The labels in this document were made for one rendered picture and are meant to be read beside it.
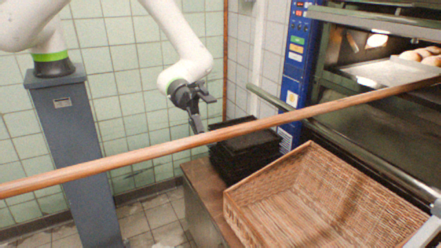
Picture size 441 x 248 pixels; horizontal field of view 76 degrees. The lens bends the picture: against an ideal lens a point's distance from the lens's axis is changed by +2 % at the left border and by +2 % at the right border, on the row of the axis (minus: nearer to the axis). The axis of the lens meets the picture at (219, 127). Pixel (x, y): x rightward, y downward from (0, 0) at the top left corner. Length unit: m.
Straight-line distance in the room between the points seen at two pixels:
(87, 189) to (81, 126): 0.32
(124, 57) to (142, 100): 0.31
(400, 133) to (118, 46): 1.48
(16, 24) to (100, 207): 0.88
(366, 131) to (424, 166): 0.23
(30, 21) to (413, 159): 1.27
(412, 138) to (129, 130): 1.59
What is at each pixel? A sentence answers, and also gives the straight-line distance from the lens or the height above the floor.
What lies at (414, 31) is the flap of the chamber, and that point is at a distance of 0.92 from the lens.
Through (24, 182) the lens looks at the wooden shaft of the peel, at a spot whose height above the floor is 1.20.
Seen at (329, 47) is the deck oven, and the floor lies 1.27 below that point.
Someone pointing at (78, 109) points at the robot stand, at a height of 1.06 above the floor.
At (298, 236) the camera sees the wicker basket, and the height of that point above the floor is 0.59.
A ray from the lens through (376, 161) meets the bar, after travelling 0.75.
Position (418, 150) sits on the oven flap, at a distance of 1.15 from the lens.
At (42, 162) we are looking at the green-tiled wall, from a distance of 2.08.
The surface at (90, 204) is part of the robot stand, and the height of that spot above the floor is 0.58.
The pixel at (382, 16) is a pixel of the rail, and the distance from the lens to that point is 0.98.
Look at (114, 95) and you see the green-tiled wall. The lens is 1.90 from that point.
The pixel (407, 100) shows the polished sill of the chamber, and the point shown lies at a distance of 1.12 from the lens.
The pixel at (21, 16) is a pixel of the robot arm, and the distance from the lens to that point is 1.04.
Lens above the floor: 1.55
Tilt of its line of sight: 29 degrees down
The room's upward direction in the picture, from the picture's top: straight up
